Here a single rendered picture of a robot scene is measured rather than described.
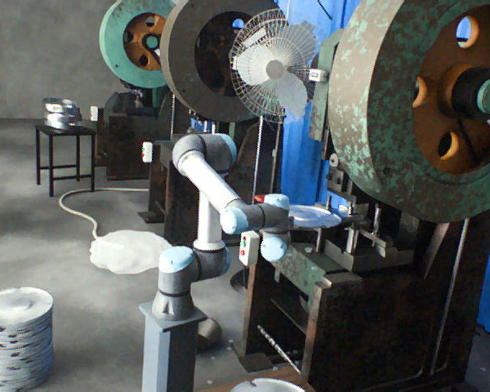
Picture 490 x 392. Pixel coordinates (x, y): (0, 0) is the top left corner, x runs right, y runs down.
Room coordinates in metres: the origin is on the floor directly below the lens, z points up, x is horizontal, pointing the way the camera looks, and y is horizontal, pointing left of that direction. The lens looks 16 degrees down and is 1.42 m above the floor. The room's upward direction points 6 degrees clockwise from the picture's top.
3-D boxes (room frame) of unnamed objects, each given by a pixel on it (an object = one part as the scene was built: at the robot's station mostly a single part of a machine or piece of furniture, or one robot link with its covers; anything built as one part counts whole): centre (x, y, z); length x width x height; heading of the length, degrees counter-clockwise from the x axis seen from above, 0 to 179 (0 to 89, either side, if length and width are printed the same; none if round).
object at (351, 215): (1.95, -0.46, 0.76); 0.15 x 0.09 x 0.05; 27
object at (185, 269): (1.64, 0.19, 0.62); 0.13 x 0.12 x 0.14; 127
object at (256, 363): (1.89, -0.35, 0.14); 0.59 x 0.10 x 0.05; 117
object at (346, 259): (1.96, -0.47, 0.68); 0.45 x 0.30 x 0.06; 27
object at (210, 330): (2.12, 0.16, 0.04); 0.30 x 0.30 x 0.07
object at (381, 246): (1.80, -0.54, 0.76); 0.17 x 0.06 x 0.10; 27
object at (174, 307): (1.63, 0.20, 0.50); 0.15 x 0.15 x 0.10
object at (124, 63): (5.21, 0.84, 0.87); 1.53 x 0.99 x 1.74; 120
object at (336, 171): (1.94, -0.43, 1.04); 0.17 x 0.15 x 0.30; 117
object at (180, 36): (3.66, -0.01, 0.87); 1.53 x 0.99 x 1.74; 115
